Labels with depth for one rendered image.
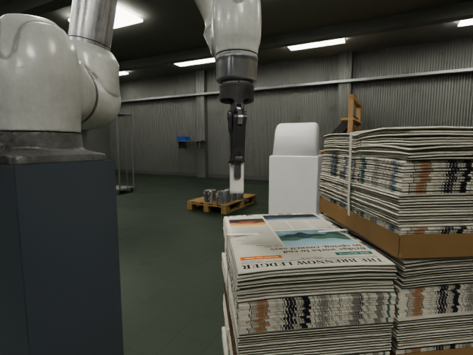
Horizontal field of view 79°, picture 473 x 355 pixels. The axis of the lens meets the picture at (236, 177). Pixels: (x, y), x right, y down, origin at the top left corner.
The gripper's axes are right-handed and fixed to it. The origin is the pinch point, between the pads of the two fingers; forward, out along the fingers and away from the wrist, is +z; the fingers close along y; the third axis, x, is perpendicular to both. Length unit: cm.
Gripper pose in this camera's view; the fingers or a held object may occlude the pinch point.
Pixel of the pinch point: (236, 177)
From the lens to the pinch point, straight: 64.7
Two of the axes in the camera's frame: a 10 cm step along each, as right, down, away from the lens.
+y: -1.2, -1.1, 9.9
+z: 0.0, 9.9, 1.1
